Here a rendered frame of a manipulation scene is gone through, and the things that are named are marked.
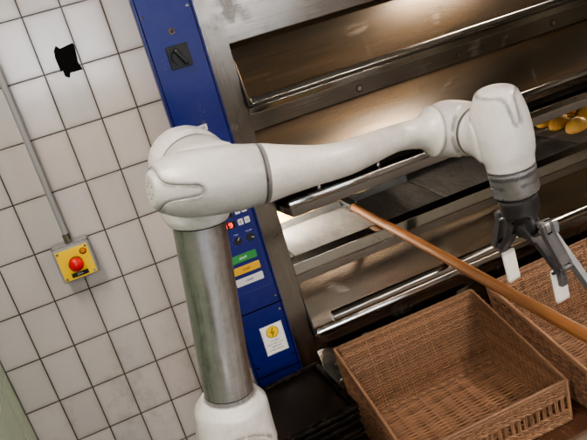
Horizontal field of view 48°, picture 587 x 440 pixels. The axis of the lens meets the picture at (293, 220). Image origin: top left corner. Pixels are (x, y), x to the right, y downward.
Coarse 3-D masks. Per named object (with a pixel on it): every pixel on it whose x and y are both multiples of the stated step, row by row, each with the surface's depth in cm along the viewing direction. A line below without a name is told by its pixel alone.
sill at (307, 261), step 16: (544, 160) 240; (560, 160) 237; (576, 160) 240; (464, 192) 231; (480, 192) 229; (432, 208) 225; (448, 208) 226; (400, 224) 222; (416, 224) 224; (336, 240) 221; (352, 240) 218; (368, 240) 219; (304, 256) 216; (320, 256) 215; (336, 256) 217
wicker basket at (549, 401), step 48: (384, 336) 226; (432, 336) 231; (480, 336) 236; (384, 384) 227; (432, 384) 231; (480, 384) 226; (528, 384) 219; (384, 432) 198; (432, 432) 212; (480, 432) 191; (528, 432) 197
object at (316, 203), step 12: (564, 96) 234; (528, 108) 232; (564, 108) 214; (576, 108) 215; (540, 120) 212; (408, 156) 214; (372, 168) 213; (408, 168) 200; (420, 168) 202; (336, 180) 214; (372, 180) 197; (384, 180) 198; (312, 192) 206; (336, 192) 195; (348, 192) 195; (276, 204) 206; (312, 204) 193; (324, 204) 194
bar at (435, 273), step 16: (576, 208) 198; (560, 224) 197; (464, 256) 189; (480, 256) 189; (432, 272) 186; (576, 272) 191; (384, 288) 183; (400, 288) 183; (352, 304) 180; (368, 304) 181
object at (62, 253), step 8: (80, 240) 182; (88, 240) 186; (56, 248) 181; (64, 248) 180; (72, 248) 180; (88, 248) 182; (56, 256) 179; (64, 256) 180; (72, 256) 181; (80, 256) 182; (88, 256) 182; (56, 264) 180; (64, 264) 181; (88, 264) 183; (96, 264) 184; (64, 272) 181; (72, 272) 182; (80, 272) 183; (88, 272) 183; (64, 280) 182; (72, 280) 183
